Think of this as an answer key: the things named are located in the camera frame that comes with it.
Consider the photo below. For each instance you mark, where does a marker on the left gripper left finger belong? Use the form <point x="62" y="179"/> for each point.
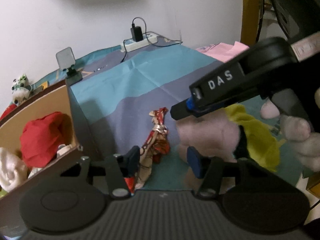
<point x="115" y="169"/>

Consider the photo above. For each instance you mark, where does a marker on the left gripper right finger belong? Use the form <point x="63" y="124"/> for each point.
<point x="211" y="170"/>

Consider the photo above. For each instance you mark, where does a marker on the pink plush toy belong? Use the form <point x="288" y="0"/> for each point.
<point x="213" y="135"/>

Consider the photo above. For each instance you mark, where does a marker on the yellow cloth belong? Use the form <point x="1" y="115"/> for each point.
<point x="262" y="146"/>

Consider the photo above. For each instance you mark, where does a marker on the doll with green hat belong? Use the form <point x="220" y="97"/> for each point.
<point x="45" y="139"/>

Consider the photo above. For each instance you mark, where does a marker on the white towel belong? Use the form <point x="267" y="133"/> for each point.
<point x="13" y="170"/>

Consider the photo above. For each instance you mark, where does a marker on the right hand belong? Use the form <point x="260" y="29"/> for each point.
<point x="297" y="132"/>

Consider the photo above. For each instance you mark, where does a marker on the pink cloth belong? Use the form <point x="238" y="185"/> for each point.
<point x="223" y="52"/>

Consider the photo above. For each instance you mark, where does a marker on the blue patterned tablecloth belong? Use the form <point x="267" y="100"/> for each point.
<point x="116" y="99"/>

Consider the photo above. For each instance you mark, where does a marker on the brown cardboard box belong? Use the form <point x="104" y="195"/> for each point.
<point x="55" y="98"/>

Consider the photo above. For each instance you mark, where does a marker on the yellow book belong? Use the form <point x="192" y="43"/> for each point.
<point x="35" y="89"/>

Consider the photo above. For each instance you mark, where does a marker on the phone stand with mirror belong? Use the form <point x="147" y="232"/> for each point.
<point x="66" y="61"/>

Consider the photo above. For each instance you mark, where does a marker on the red plush pillow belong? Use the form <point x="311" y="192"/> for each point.
<point x="8" y="111"/>

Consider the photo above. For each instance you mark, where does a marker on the small panda plush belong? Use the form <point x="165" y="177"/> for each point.
<point x="21" y="89"/>

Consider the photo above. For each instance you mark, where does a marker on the white power strip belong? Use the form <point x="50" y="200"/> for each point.
<point x="131" y="45"/>

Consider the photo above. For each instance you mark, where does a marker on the black charger with cable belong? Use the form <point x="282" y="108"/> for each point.
<point x="137" y="35"/>

